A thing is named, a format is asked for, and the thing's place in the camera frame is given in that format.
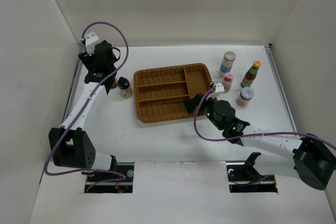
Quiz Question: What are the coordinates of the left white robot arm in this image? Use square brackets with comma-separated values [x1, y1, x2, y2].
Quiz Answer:
[48, 40, 120, 182]

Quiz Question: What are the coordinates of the aluminium table edge frame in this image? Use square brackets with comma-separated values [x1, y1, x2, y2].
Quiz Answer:
[51, 42, 300, 162]

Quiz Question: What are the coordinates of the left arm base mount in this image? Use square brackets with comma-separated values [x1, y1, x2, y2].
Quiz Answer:
[83, 163, 135, 194]

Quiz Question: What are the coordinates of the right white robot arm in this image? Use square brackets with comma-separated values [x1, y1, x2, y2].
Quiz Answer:
[183, 93, 335, 190]

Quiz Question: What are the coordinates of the woven wicker divided basket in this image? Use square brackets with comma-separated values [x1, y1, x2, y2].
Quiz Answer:
[133, 63, 212, 123]

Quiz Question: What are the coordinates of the small black-cap spice jar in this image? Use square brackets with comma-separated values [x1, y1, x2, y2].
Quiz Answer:
[117, 77, 133, 99]

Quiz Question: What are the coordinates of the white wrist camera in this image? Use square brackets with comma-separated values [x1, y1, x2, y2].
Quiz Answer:
[208, 82, 225, 99]
[80, 31, 99, 47]

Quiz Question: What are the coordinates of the pink-cap spice shaker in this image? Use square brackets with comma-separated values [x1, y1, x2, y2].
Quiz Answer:
[222, 72, 234, 92]

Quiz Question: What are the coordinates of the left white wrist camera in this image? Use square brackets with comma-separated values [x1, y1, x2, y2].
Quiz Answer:
[80, 31, 99, 47]

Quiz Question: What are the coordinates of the blue-label silver-lid shaker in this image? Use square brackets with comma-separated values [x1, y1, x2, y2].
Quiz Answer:
[218, 51, 236, 77]

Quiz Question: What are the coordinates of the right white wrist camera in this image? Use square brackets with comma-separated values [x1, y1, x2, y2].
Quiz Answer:
[208, 82, 225, 99]

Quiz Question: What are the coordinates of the tall glass red-label bottle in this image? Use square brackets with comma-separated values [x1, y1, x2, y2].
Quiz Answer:
[110, 77, 118, 89]

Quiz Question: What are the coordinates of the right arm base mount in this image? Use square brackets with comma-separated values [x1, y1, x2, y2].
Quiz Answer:
[226, 152, 278, 193]

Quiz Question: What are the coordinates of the green sauce bottle yellow cap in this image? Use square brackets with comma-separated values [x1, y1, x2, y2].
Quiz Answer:
[240, 60, 261, 88]

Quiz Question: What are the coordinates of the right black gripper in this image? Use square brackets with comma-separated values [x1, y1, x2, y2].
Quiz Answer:
[183, 92, 224, 131]

